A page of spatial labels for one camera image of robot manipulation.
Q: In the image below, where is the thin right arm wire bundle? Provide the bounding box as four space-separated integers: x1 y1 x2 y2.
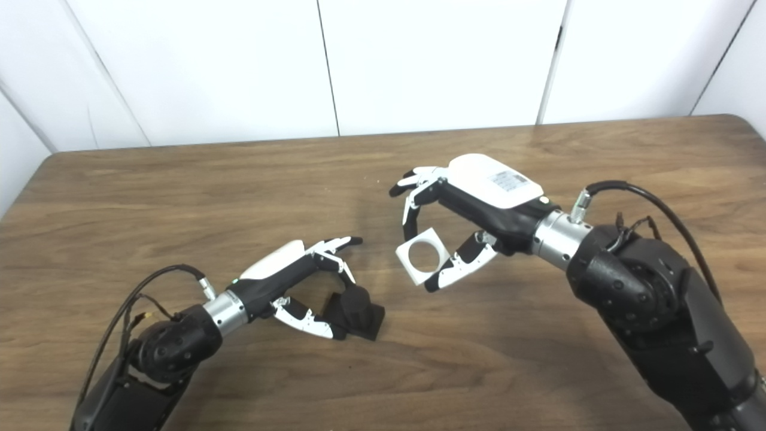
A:
613 213 662 240

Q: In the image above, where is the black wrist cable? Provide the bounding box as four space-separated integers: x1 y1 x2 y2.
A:
570 180 722 303
75 264 217 414

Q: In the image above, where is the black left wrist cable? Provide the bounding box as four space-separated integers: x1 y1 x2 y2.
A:
75 264 217 414

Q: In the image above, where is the thin arm wire bundle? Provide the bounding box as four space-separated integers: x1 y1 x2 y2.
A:
123 293 180 324
613 213 662 240

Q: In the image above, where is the white square piece with hole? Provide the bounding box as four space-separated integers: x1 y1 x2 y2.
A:
396 227 451 285

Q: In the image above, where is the black peg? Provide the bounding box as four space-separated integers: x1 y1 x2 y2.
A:
322 284 385 342

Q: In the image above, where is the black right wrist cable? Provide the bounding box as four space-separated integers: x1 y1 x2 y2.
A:
570 180 722 303

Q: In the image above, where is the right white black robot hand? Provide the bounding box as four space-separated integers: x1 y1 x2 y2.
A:
389 153 561 293

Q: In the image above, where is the thin left arm wire bundle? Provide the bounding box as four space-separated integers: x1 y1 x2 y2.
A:
123 293 180 324

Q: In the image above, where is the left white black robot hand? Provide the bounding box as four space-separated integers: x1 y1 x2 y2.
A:
229 236 364 341

